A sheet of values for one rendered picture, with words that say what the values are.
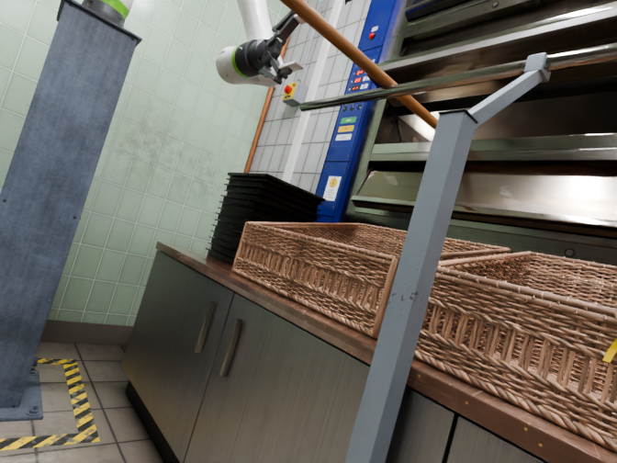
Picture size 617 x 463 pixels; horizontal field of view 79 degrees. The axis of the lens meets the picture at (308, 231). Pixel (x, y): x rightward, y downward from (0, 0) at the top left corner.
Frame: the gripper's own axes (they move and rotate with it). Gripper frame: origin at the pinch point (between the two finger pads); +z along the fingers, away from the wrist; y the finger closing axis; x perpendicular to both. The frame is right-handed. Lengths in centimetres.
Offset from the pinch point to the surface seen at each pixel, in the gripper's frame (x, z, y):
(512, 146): -59, 30, 4
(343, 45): -4.6, 9.4, 1.1
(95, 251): 2, -114, 76
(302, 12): 8.3, 8.9, 1.4
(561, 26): -44, 40, -20
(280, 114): -61, -97, -19
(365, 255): -9, 29, 47
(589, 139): -58, 48, 3
